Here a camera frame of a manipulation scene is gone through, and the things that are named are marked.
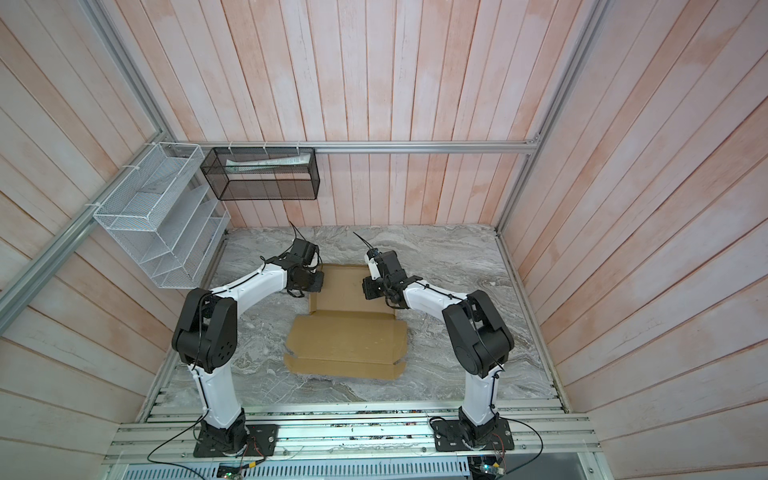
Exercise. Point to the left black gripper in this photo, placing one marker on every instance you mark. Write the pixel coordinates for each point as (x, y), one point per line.
(317, 286)

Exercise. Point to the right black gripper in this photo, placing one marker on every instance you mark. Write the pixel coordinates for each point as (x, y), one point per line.
(368, 284)

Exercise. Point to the brown cardboard box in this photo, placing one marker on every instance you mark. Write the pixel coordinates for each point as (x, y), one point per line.
(346, 335)

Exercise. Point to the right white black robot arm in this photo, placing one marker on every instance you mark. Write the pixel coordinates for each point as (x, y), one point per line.
(480, 340)

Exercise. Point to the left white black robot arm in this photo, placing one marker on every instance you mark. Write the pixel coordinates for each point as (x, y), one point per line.
(206, 338)

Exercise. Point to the white paper in basket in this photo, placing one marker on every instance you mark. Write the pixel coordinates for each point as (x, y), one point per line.
(280, 165)

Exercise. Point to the black wire mesh basket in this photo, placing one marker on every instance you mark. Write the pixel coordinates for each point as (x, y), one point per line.
(297, 186)

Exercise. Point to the aluminium frame rail front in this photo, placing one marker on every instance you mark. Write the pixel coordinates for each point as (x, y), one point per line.
(357, 430)

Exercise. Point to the white wire mesh shelf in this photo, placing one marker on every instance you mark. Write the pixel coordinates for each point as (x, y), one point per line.
(168, 223)

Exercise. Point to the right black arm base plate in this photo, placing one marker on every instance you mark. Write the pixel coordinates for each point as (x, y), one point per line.
(462, 435)

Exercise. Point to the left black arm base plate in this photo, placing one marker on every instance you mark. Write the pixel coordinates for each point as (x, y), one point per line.
(252, 439)

